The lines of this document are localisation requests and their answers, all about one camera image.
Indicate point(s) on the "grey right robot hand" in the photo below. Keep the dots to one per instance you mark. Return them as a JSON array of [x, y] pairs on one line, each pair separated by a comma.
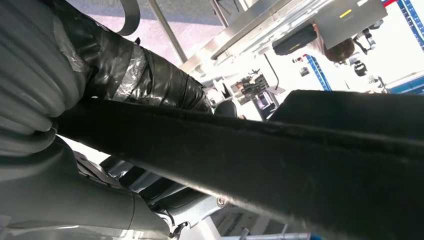
[[149, 76]]

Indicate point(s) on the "steel workbench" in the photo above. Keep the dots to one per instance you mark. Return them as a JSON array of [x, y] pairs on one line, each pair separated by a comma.
[[251, 30]]

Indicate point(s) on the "person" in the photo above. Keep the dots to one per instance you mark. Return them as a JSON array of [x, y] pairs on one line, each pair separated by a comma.
[[339, 51]]

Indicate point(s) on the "grey laptop yellow sticker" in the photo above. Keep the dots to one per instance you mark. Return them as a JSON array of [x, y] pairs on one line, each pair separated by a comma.
[[351, 23]]

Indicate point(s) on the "blue perforated rack post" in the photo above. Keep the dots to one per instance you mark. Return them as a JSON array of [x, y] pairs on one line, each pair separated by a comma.
[[318, 73], [412, 23]]

